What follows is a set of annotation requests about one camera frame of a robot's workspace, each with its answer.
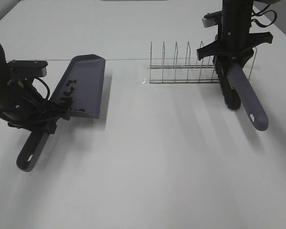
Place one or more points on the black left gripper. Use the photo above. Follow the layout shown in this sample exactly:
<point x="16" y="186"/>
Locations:
<point x="25" y="101"/>

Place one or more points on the metal wire rack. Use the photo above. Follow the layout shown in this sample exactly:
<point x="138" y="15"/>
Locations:
<point x="181" y="70"/>

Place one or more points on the pile of coffee beans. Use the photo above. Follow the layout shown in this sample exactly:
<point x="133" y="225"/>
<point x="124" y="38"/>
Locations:
<point x="68" y="99"/>

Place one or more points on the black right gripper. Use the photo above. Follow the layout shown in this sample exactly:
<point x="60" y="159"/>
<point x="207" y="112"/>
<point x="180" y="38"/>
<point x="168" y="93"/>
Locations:
<point x="235" y="37"/>

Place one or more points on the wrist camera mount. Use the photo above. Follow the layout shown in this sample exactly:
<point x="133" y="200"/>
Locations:
<point x="212" y="19"/>
<point x="31" y="69"/>

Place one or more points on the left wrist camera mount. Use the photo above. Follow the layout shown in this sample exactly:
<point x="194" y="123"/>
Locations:
<point x="31" y="69"/>

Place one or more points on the grey plastic dustpan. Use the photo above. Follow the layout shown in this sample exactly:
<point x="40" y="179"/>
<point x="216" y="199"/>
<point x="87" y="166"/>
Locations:
<point x="88" y="70"/>

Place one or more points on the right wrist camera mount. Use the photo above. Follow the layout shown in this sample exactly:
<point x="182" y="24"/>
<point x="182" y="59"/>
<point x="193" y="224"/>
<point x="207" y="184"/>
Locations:
<point x="212" y="19"/>

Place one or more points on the grey brush black bristles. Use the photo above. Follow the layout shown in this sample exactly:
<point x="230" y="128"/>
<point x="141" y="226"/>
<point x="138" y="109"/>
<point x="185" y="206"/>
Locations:
<point x="238" y="91"/>

